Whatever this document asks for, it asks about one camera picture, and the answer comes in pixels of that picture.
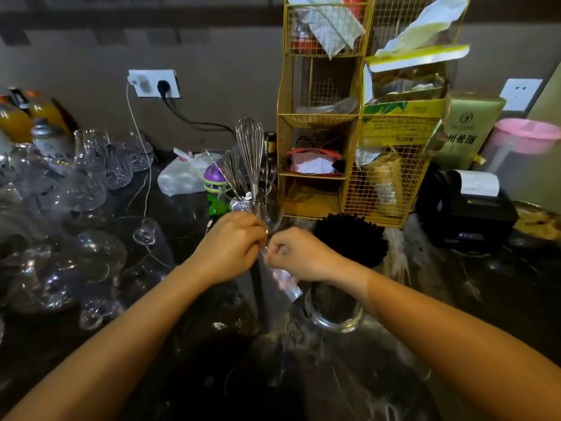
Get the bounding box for person's right hand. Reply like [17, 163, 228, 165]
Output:
[263, 226, 353, 286]

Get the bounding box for person's left hand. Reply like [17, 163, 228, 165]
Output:
[192, 210, 269, 288]

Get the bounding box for clear plastic wrapper sleeve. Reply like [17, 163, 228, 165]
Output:
[239, 241, 304, 334]

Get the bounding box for person's left forearm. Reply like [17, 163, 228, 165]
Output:
[0, 258, 215, 421]

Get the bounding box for person's right forearm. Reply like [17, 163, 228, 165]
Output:
[344, 260, 561, 421]

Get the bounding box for clear glass utensil holder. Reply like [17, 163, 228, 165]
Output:
[228, 183, 284, 236]

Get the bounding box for small metal whisk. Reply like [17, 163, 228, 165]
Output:
[220, 150, 246, 200]

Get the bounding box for purple and green toy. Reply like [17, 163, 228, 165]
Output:
[203, 164, 231, 217]

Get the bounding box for bundle of black straws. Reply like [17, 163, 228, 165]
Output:
[313, 213, 390, 271]

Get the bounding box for clear glass jar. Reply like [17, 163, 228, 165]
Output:
[303, 267, 366, 334]

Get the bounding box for dark glass bottle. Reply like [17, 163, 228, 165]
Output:
[262, 131, 279, 185]

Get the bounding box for large metal whisk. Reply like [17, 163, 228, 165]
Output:
[235, 117, 265, 202]

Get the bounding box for red and white packet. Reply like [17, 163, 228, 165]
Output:
[285, 147, 344, 177]

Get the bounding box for white plastic bag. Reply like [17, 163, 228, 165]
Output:
[157, 147, 224, 197]

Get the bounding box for group of clear glasses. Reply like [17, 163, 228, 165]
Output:
[0, 129, 177, 332]

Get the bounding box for yellow and green box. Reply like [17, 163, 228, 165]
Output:
[360, 98, 448, 148]

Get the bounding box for white charger plug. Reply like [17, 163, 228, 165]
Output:
[127, 74, 152, 95]

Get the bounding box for black receipt printer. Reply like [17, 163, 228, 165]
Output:
[415, 168, 520, 256]

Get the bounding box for foil snack packets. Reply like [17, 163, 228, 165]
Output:
[369, 69, 449, 104]

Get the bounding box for white receipt paper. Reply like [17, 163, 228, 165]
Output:
[453, 170, 501, 198]

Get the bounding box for folded white paper sheet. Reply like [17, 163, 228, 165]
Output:
[284, 0, 366, 59]

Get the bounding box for white drink can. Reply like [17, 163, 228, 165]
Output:
[30, 117, 74, 161]

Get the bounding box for green stand-up pouch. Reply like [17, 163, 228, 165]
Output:
[433, 94, 507, 172]

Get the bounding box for orange juice bottle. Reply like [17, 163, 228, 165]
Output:
[0, 95, 34, 144]
[24, 89, 72, 137]

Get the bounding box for clear pitcher with pink lid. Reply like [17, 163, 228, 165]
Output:
[479, 118, 561, 203]

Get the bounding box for crumpled pale paper sheet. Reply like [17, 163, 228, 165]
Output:
[374, 0, 470, 58]

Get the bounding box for black power cable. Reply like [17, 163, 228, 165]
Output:
[161, 95, 238, 137]

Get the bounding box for yellow wire rack organizer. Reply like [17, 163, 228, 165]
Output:
[277, 0, 472, 228]

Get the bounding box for thin white cable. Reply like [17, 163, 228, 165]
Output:
[126, 82, 153, 218]

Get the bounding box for white wall socket with plugs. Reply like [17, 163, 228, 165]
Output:
[127, 69, 181, 100]

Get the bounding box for empty white wall socket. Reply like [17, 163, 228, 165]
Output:
[499, 78, 543, 113]

